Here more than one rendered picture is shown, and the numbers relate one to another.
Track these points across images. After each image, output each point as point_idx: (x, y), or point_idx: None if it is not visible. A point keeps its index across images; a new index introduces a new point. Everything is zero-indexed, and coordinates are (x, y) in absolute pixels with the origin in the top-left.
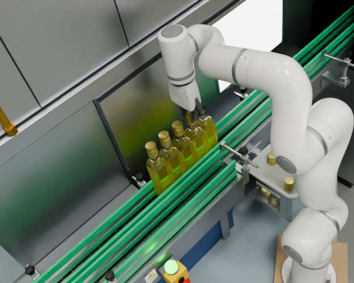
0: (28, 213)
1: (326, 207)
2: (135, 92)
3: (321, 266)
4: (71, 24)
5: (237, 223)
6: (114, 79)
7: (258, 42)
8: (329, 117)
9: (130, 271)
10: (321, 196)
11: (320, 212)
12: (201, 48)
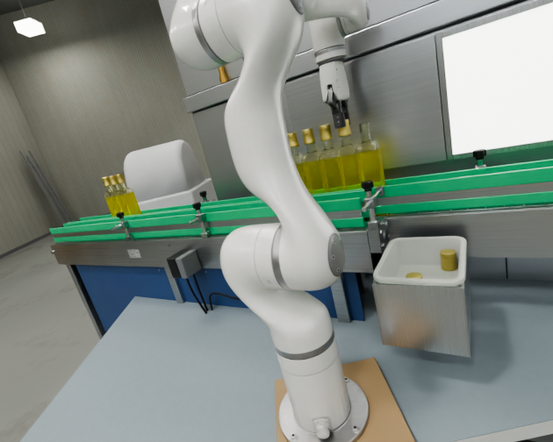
0: (228, 161)
1: (244, 180)
2: (319, 90)
3: (276, 345)
4: None
5: (369, 322)
6: (301, 67)
7: None
8: None
9: (219, 227)
10: (229, 143)
11: (280, 224)
12: (345, 19)
